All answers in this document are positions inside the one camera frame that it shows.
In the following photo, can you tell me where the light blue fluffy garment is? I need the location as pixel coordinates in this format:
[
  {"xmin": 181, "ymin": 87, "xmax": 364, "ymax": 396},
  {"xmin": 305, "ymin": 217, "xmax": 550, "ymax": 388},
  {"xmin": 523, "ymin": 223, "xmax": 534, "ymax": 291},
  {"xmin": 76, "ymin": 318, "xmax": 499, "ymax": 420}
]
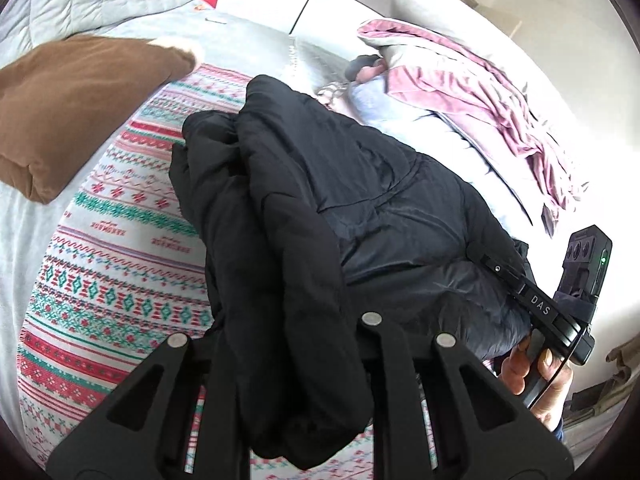
[{"xmin": 347, "ymin": 77, "xmax": 442, "ymax": 129}]

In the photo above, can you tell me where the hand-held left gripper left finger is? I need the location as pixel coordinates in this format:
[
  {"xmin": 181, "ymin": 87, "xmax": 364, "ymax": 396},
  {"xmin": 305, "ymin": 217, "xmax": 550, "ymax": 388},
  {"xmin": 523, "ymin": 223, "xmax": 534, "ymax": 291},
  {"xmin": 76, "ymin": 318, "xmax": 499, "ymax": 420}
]
[{"xmin": 46, "ymin": 334, "xmax": 251, "ymax": 480}]

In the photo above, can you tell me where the black quilted jacket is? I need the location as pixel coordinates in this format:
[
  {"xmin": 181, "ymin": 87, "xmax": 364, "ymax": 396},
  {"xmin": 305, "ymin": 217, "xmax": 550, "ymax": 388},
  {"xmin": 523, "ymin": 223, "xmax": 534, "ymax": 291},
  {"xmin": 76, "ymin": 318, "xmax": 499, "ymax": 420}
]
[{"xmin": 167, "ymin": 74, "xmax": 540, "ymax": 472}]

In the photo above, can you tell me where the brown folded fleece garment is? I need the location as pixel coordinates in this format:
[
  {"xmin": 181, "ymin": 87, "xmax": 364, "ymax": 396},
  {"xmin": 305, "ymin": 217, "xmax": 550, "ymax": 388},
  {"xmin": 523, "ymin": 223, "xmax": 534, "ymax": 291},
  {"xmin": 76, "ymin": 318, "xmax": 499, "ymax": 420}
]
[{"xmin": 0, "ymin": 35, "xmax": 206, "ymax": 205}]

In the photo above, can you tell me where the dark grey small cloth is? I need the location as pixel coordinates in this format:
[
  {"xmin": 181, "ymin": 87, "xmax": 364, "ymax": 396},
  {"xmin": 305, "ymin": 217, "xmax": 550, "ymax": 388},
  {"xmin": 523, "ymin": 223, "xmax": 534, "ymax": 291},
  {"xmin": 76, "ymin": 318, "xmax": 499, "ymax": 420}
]
[{"xmin": 348, "ymin": 54, "xmax": 384, "ymax": 82}]

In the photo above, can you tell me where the pink velvet garment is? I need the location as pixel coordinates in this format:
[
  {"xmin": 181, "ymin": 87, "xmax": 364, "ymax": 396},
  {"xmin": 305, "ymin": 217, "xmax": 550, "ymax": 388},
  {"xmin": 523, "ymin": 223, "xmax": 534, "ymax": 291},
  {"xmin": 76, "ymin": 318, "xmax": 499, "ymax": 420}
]
[{"xmin": 356, "ymin": 18, "xmax": 592, "ymax": 239}]

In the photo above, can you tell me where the person's right hand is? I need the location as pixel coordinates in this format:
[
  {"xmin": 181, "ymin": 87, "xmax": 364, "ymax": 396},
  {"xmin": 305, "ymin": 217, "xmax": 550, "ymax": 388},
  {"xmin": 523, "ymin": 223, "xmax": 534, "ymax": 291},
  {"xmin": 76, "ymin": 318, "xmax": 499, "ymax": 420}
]
[{"xmin": 499, "ymin": 335, "xmax": 577, "ymax": 432}]

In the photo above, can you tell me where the white bed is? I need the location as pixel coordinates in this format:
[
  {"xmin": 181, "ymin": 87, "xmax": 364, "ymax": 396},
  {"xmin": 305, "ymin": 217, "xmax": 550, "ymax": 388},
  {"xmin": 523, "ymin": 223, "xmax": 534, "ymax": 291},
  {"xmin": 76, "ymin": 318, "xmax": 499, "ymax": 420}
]
[{"xmin": 0, "ymin": 6, "xmax": 618, "ymax": 461}]

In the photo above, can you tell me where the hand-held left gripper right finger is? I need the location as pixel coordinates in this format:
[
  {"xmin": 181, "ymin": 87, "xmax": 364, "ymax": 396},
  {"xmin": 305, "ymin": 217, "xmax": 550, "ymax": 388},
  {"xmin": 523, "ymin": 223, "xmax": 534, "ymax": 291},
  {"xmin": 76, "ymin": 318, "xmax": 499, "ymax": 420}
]
[{"xmin": 359, "ymin": 311, "xmax": 574, "ymax": 480}]

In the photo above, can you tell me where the patterned knit blanket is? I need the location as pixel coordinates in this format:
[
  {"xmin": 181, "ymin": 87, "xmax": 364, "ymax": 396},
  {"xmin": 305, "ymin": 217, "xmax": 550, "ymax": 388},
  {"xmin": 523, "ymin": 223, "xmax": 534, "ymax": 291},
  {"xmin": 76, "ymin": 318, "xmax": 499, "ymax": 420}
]
[{"xmin": 17, "ymin": 62, "xmax": 437, "ymax": 480}]

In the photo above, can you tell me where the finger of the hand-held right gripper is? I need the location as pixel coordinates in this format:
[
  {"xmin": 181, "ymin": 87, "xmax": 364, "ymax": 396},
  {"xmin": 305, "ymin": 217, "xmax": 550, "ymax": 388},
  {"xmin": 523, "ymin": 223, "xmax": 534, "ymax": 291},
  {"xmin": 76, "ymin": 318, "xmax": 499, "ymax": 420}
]
[{"xmin": 470, "ymin": 245, "xmax": 527, "ymax": 297}]

